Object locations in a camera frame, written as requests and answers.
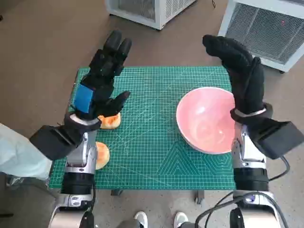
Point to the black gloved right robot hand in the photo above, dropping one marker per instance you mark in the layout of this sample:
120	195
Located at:
247	83

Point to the pink bowl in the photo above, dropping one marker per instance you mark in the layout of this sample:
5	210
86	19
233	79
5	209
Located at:
202	118

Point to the person's white shoe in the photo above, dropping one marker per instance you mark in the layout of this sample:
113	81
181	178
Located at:
141	218
180	218

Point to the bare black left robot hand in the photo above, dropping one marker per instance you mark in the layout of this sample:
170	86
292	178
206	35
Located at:
104	78

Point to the large white mesh cabinet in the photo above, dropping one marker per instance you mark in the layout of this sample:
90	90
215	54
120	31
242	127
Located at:
261	31

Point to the person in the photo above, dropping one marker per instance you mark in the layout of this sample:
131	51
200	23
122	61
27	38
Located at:
19	154

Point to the green cutting mat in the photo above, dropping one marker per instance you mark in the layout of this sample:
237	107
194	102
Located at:
147	142

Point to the person's leg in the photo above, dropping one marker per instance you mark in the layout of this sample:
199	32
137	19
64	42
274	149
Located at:
188	225

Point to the small white mesh cabinet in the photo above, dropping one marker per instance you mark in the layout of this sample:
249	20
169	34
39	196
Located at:
161	12

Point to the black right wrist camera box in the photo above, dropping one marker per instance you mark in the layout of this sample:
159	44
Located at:
278	137

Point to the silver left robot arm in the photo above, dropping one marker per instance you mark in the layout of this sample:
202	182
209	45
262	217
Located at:
78	180

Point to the round toy bread bun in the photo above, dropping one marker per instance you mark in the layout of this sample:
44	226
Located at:
103	155

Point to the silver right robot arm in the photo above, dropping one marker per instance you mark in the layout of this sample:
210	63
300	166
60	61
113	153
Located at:
249	175

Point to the long striped toy bread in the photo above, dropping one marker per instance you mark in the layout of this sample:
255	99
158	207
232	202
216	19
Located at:
110	122

